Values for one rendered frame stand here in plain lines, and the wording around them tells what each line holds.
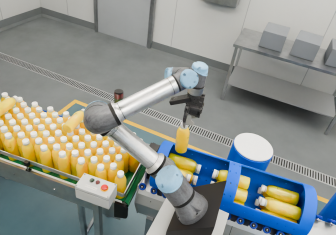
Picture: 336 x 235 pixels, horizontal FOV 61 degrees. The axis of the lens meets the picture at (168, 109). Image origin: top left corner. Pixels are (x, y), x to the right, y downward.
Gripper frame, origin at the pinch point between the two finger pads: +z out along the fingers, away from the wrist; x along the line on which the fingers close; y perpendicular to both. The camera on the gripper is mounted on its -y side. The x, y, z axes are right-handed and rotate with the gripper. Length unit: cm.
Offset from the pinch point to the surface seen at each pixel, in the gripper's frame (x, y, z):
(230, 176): -5.5, 30.6, 22.1
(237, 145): 42, 35, 41
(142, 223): 21, -22, 145
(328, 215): 51, 119, 92
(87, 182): -30, -41, 35
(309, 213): -11, 73, 25
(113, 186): -27, -28, 35
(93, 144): -4, -52, 34
